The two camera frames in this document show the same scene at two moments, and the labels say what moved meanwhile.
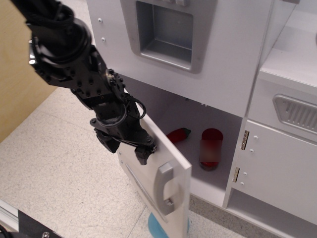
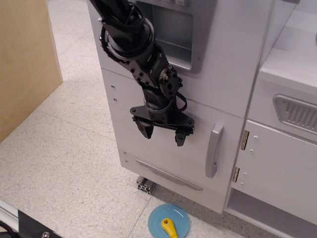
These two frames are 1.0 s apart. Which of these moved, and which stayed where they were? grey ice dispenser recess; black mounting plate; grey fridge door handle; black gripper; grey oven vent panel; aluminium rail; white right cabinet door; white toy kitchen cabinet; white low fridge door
Moved: white low fridge door; grey fridge door handle; black gripper
Stayed: aluminium rail; white right cabinet door; white toy kitchen cabinet; grey oven vent panel; grey ice dispenser recess; black mounting plate
